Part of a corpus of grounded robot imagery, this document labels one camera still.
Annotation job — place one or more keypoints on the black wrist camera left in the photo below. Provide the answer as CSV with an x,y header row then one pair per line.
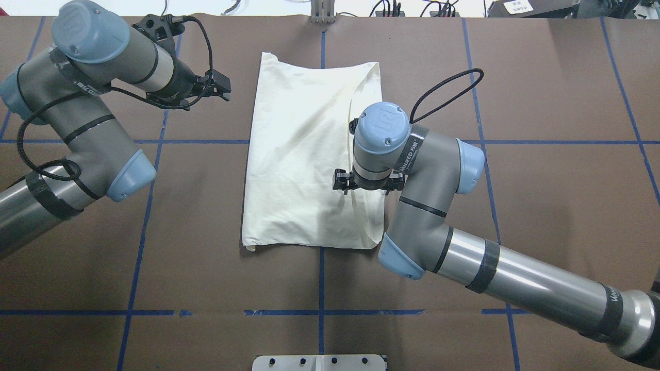
x,y
162,29

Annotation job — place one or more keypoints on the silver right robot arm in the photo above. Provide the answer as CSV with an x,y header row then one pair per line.
x,y
563,231

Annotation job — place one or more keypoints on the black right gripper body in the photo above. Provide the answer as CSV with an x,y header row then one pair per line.
x,y
341,180

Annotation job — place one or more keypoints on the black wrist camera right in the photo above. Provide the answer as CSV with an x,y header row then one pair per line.
x,y
353,124

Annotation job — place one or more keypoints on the aluminium frame post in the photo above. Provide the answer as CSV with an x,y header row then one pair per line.
x,y
322,12

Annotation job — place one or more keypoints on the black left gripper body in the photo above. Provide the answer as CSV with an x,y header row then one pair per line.
x,y
183,83

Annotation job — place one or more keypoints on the cream long-sleeve cat shirt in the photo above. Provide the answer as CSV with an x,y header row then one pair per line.
x,y
299,136

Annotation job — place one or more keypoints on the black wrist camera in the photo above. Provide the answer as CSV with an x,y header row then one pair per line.
x,y
353,124
162,29

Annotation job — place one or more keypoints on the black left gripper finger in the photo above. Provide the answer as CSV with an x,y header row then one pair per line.
x,y
218,85

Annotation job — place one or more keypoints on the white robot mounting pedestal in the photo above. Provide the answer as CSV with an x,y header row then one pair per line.
x,y
321,362

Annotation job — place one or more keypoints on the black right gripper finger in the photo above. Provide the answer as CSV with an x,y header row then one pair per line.
x,y
343,180
395,182

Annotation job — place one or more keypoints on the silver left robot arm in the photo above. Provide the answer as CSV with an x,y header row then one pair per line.
x,y
76,149

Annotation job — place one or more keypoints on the black device with label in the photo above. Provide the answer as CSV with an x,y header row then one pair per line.
x,y
532,9

